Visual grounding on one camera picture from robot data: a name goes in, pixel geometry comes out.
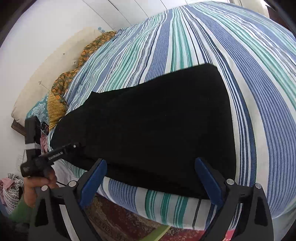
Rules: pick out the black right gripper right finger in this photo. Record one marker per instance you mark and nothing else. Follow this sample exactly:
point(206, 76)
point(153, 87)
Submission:
point(249, 204)

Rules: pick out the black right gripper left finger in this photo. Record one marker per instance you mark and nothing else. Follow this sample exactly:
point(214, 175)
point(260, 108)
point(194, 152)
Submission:
point(47, 222)

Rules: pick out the black pants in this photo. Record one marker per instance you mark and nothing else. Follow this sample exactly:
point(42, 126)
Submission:
point(151, 134)

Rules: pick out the green sleeve left forearm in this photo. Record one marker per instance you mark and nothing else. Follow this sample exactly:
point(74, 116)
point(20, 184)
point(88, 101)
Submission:
point(22, 212)

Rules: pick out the left hand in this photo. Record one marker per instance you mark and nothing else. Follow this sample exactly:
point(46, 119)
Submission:
point(31, 183)

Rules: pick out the pile of clothes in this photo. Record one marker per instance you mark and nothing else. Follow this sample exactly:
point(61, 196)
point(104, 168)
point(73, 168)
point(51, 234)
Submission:
point(11, 189)

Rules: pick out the teal patterned pillow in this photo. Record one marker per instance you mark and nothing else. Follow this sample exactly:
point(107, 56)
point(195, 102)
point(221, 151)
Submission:
point(40, 110)

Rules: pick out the yellow patterned blanket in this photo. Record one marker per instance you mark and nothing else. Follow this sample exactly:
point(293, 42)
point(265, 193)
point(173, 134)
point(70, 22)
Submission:
point(57, 105)

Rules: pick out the red patterned rug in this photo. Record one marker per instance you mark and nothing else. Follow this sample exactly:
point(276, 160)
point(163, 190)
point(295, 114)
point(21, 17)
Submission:
point(112, 222)

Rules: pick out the cream upholstered headboard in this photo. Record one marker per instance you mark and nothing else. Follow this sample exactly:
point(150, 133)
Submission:
point(63, 59)

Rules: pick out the white wardrobe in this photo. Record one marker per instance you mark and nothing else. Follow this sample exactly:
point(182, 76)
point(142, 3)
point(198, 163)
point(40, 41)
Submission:
point(116, 15)

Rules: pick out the blue green striped bed sheet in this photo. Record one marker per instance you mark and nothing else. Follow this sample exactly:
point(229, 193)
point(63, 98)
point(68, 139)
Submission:
point(256, 60)

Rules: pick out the black camera box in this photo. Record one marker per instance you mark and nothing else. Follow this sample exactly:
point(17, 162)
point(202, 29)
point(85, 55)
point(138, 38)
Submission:
point(36, 139)

